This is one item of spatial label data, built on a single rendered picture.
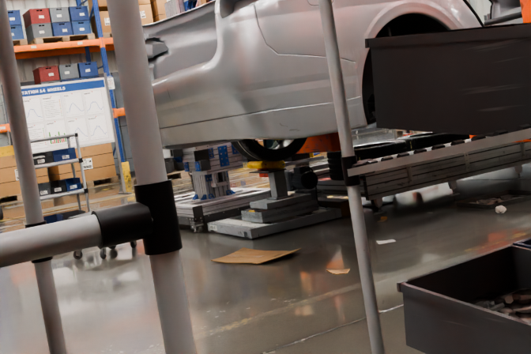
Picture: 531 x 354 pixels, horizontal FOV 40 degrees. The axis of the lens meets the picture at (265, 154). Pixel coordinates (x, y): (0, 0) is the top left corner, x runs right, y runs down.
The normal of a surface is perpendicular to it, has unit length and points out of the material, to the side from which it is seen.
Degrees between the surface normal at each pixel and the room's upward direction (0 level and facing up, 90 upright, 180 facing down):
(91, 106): 90
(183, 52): 90
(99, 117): 90
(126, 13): 90
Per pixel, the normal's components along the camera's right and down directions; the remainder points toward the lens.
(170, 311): -0.06, 0.06
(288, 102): 0.32, 0.02
